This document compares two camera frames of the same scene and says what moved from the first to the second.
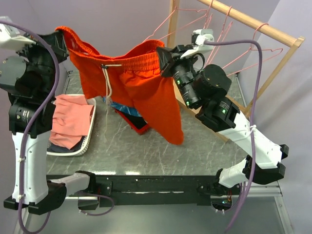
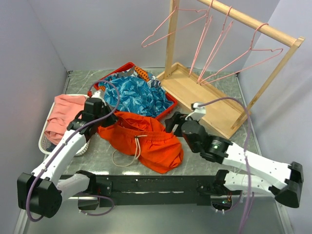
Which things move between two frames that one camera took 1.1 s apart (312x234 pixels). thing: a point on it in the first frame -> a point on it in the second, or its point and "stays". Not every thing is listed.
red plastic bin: x=138 y=123 -> x=171 y=100
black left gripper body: x=37 y=53 -> x=105 y=111
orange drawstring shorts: x=135 y=76 -> x=146 y=139
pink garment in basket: x=72 y=115 stays
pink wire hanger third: x=218 y=37 stays
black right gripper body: x=179 y=65 -> x=178 y=118
